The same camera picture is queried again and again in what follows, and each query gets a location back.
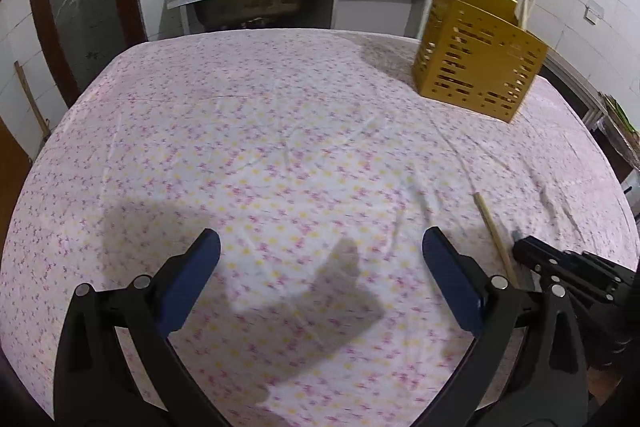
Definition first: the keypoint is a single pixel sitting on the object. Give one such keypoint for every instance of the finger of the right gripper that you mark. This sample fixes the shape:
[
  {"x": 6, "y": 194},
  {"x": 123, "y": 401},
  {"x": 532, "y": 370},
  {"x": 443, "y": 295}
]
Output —
[{"x": 600, "y": 279}]

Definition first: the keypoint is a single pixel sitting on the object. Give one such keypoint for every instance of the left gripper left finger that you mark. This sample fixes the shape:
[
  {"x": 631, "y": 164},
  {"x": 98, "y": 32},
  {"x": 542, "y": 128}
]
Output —
[{"x": 93, "y": 384}]

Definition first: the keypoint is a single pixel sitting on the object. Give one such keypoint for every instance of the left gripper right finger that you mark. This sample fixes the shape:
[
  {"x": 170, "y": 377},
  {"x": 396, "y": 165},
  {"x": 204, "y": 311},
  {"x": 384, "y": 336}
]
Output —
[{"x": 548, "y": 382}]

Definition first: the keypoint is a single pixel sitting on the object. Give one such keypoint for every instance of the wooden chopstick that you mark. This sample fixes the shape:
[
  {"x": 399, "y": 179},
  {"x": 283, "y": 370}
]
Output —
[
  {"x": 523, "y": 15},
  {"x": 531, "y": 5},
  {"x": 496, "y": 238}
]

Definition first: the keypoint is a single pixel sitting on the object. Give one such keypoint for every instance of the kitchen counter with sink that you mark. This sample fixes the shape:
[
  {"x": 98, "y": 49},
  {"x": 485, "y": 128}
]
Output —
[{"x": 405, "y": 18}]

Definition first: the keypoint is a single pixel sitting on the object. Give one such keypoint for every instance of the yellow perforated utensil holder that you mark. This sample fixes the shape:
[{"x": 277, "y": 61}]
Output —
[{"x": 475, "y": 55}]

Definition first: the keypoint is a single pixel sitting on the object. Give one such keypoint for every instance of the floral pink tablecloth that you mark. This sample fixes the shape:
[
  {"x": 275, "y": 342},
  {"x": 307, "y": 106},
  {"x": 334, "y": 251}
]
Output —
[{"x": 313, "y": 157}]

